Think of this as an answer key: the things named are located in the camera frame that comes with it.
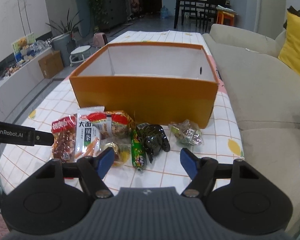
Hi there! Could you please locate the dark drawer cabinet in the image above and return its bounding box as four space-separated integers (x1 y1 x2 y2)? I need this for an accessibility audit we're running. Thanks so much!
100 0 127 30

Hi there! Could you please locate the potted green plant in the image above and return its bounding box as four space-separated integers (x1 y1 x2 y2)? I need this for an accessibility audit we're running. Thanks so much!
45 9 83 38

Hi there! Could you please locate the orange red snack bag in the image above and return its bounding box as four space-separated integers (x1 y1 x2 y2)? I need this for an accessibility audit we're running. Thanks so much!
87 111 135 139

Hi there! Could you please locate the yellow cushion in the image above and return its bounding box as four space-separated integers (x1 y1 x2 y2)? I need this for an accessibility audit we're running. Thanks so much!
278 12 300 75

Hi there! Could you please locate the clear yellow snack packet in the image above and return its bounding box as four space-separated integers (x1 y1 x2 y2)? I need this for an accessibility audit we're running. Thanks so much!
100 137 131 166

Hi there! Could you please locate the pink small heater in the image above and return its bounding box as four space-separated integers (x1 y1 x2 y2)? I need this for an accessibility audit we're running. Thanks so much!
93 33 108 48

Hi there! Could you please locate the orange cardboard box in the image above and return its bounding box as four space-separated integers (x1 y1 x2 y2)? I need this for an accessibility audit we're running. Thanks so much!
69 42 218 128

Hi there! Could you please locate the lemon checkered tablecloth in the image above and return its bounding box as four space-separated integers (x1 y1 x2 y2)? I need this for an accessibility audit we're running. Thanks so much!
0 29 245 196

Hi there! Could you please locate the black green snack pouch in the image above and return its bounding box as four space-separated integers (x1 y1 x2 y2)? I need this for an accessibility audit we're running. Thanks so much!
136 123 171 163

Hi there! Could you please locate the beige sofa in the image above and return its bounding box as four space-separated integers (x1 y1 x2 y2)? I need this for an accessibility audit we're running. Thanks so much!
203 24 300 237

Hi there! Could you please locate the white tv console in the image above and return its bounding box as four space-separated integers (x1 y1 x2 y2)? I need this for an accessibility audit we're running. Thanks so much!
0 48 52 122

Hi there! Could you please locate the white spicy strips packet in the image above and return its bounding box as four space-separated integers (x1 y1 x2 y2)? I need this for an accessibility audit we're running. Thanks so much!
75 106 104 161

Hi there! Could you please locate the green sausage stick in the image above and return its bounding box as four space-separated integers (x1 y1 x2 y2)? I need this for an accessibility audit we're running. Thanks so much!
130 130 146 171

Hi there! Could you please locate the grey trash bin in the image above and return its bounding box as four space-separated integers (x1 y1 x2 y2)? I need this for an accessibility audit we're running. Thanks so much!
51 33 71 67

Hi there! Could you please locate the white round stool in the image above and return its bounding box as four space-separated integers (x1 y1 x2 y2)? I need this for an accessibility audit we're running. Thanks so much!
69 45 91 67

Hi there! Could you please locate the red dried meat snack bag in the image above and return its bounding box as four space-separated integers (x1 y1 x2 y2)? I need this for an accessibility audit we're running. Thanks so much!
51 115 76 163

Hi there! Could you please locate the brown cardboard box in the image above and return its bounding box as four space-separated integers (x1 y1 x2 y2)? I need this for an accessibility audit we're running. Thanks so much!
38 51 64 79

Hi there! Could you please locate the orange stool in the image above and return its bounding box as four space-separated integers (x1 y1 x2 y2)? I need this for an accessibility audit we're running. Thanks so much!
216 9 236 27

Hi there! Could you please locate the blue water jug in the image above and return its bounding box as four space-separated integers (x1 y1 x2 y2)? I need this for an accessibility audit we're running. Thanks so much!
160 6 169 20

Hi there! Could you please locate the dark dining table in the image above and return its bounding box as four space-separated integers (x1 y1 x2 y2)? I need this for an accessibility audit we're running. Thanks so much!
173 0 227 29

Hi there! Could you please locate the clear green candy bag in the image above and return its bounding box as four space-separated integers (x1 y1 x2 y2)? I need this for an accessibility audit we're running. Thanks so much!
168 119 203 146

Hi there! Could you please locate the teddy bear toy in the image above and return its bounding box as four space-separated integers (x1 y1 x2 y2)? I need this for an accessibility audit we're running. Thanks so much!
17 37 29 54

